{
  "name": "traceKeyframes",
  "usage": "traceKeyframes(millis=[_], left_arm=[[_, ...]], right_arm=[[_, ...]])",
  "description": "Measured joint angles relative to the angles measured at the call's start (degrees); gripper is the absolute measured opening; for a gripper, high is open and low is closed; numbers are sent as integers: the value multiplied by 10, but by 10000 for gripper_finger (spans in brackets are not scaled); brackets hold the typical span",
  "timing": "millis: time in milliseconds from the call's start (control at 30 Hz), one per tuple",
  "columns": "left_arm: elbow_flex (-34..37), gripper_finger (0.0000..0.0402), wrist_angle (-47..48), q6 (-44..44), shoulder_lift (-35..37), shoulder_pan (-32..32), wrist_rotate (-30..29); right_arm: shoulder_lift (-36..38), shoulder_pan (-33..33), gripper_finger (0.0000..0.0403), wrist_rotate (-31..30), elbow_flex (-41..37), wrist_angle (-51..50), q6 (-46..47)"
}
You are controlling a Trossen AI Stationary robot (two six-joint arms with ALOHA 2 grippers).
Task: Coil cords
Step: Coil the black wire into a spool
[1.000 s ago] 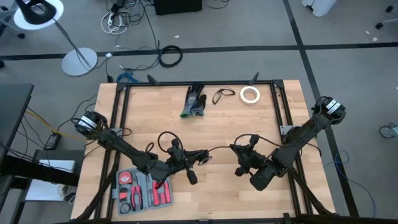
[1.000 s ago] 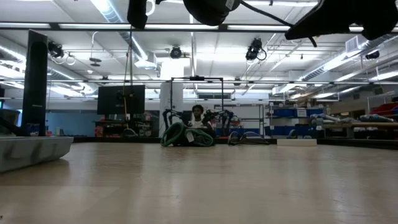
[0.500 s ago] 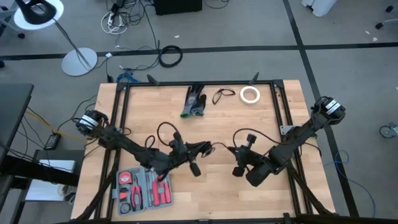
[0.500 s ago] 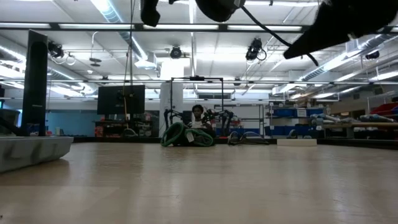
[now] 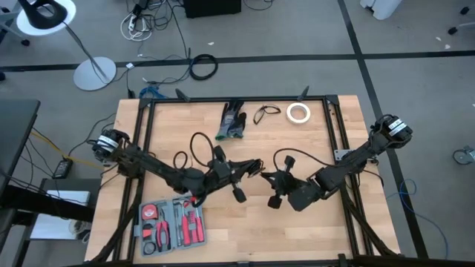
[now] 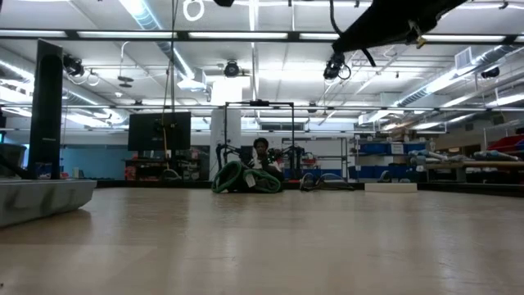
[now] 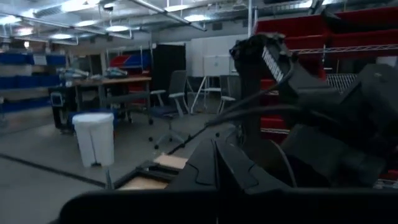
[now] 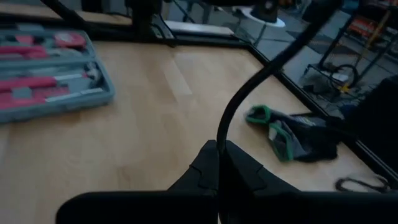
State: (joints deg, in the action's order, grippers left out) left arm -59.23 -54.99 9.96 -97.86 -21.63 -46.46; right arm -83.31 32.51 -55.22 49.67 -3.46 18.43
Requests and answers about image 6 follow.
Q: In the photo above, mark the black background robot arm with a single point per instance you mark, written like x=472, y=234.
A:
x=294, y=157
x=221, y=155

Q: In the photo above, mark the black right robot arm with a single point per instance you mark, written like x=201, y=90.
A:
x=393, y=22

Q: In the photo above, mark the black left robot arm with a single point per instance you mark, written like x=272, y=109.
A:
x=224, y=2

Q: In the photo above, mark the person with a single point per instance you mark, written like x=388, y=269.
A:
x=262, y=157

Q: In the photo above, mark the grey work glove green cuff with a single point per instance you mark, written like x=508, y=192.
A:
x=264, y=183
x=229, y=176

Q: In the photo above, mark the black monitor screen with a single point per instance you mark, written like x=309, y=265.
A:
x=143, y=131

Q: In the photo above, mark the blue bin shelf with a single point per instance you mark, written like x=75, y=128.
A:
x=385, y=148

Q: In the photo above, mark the white tape roll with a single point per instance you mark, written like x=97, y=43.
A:
x=391, y=187

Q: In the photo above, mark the wooden workbench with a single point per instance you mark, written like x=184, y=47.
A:
x=475, y=166

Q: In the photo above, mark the grey plastic tool case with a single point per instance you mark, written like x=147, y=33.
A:
x=41, y=198

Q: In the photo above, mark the red storage bin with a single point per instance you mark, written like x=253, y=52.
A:
x=507, y=144

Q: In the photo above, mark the black background station frame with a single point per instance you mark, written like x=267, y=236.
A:
x=225, y=135

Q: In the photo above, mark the black overhead camera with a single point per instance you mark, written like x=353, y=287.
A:
x=231, y=69
x=332, y=69
x=73, y=65

